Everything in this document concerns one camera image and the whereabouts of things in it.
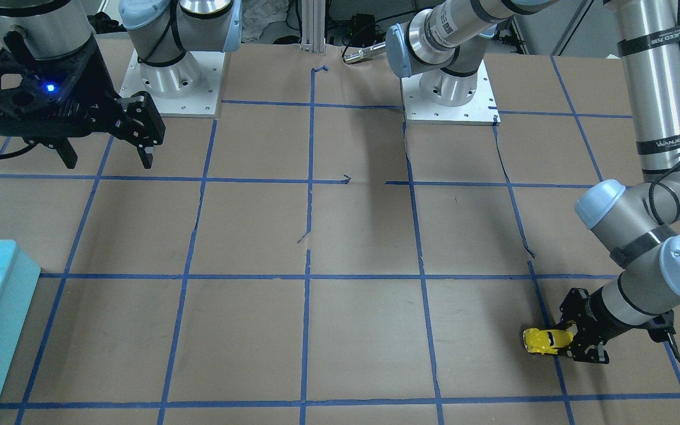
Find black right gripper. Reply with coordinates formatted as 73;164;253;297
0;41;166;169

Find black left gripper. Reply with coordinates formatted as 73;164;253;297
555;288;610;365

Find yellow toy beetle car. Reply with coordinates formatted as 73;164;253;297
522;328;574;355

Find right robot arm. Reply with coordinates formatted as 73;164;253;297
0;1;242;169

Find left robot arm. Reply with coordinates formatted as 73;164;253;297
523;1;680;364

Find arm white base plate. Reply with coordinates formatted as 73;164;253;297
119;51;227;118
400;61;501;126

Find aluminium frame post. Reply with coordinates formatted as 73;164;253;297
297;0;327;56

